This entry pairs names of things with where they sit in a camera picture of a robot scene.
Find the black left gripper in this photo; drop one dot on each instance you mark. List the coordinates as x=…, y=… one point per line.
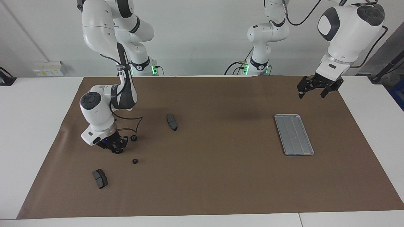
x=322, y=82

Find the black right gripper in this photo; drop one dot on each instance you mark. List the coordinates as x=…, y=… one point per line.
x=112, y=142

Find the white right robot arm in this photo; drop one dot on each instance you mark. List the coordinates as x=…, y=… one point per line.
x=98, y=31

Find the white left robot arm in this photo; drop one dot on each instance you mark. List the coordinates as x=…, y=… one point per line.
x=350, y=31

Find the silver metal tray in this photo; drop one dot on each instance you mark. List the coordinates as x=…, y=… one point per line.
x=295, y=135

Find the dark grey brake pad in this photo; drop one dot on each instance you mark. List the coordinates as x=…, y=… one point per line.
x=172, y=122
x=100, y=179

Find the black metal stand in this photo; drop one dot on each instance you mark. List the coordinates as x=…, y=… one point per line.
x=383, y=71

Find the blue crate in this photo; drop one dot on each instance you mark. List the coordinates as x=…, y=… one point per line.
x=398, y=94

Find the brown paper mat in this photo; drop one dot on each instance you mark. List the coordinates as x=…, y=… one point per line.
x=221, y=173

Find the black table clamp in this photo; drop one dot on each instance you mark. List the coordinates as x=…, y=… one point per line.
x=6, y=80

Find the white wall socket box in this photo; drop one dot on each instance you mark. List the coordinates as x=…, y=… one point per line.
x=49, y=69

